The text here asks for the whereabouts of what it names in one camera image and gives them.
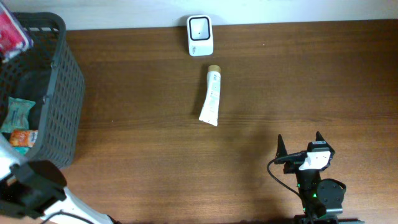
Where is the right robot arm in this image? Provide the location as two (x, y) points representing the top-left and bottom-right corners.
(272, 132), (346, 223)

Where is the white tube with tan cap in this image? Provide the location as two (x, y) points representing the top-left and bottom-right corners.
(199, 65), (221, 126)

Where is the mint toilet wipes pack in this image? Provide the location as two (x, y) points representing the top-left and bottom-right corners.
(1, 97), (35, 133)

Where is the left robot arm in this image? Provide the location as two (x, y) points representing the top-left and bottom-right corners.
(1, 136), (118, 224)

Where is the white barcode scanner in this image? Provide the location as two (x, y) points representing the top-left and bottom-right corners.
(187, 15), (214, 57)

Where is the red purple tissue pack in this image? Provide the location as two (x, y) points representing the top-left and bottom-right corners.
(1, 2), (34, 63)

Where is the orange Kleenex tissue pack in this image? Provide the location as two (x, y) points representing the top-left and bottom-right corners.
(9, 129), (38, 147)

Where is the grey plastic mesh basket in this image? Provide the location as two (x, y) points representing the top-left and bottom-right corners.
(1, 12), (85, 169)

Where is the teal Kleenex tissue pack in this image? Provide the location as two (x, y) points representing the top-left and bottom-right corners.
(13, 146), (30, 156)

